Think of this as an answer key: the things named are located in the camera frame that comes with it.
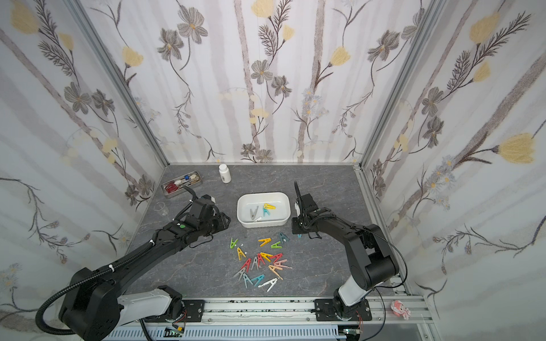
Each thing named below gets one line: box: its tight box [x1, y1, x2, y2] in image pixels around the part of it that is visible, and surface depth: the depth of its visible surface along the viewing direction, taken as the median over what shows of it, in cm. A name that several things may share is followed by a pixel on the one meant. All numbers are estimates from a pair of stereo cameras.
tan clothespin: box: [268, 264, 284, 281], surface depth 85 cm
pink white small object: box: [390, 299, 411, 320], surface depth 74 cm
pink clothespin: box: [273, 259, 293, 270], surface depth 86 cm
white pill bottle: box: [218, 163, 232, 184], surface depth 110 cm
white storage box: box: [236, 191, 292, 229], surface depth 103 cm
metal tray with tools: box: [160, 170, 202, 199], surface depth 113 cm
